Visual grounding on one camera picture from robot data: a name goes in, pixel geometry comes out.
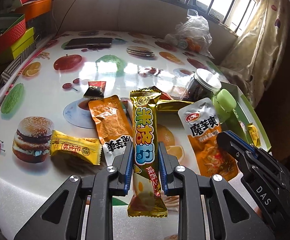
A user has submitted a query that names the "clear jar with white lid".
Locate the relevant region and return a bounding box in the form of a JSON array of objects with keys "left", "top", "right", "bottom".
[{"left": 170, "top": 68, "right": 221, "bottom": 102}]

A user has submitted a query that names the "red dotted box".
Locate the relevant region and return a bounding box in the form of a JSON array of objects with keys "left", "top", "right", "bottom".
[{"left": 0, "top": 13, "right": 26, "bottom": 54}]

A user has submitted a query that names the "yellow green box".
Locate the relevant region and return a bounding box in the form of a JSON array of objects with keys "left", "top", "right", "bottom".
[{"left": 0, "top": 27, "right": 35, "bottom": 63}]

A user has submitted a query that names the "small yellow peanut candy packet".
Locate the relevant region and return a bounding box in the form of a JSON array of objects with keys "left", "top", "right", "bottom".
[{"left": 247, "top": 123, "right": 261, "bottom": 147}]

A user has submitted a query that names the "green and white gift box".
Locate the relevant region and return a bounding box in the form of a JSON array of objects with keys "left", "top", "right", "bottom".
[{"left": 221, "top": 82, "right": 272, "bottom": 151}]

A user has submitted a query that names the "black white striped box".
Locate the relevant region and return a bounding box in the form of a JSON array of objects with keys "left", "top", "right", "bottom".
[{"left": 0, "top": 41, "right": 36, "bottom": 85}]

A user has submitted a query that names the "clear plastic bag with snacks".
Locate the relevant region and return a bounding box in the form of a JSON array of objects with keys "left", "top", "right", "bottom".
[{"left": 164, "top": 9, "right": 214, "bottom": 59}]

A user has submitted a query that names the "black smartphone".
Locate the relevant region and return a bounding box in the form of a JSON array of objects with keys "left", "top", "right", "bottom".
[{"left": 64, "top": 37, "right": 113, "bottom": 50}]

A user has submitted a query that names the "beige patterned curtain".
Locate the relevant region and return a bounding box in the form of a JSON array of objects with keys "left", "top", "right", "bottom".
[{"left": 219, "top": 0, "right": 290, "bottom": 107}]

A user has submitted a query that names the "light green plastic bottle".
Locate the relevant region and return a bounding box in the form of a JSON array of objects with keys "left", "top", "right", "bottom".
[{"left": 212, "top": 89, "right": 236, "bottom": 124}]

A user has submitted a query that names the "gold rice bar wrapper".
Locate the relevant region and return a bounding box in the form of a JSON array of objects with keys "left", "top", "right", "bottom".
[{"left": 148, "top": 86, "right": 193, "bottom": 113}]

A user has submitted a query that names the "orange konjac snack pouch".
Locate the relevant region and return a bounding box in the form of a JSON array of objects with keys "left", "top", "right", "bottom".
[{"left": 88, "top": 95, "right": 133, "bottom": 165}]

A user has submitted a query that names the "orange storage box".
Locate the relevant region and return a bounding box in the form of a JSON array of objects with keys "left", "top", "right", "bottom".
[{"left": 15, "top": 0, "right": 52, "bottom": 22}]

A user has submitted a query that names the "small red black candy packet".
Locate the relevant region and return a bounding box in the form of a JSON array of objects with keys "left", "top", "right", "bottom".
[{"left": 83, "top": 81, "right": 106, "bottom": 100}]

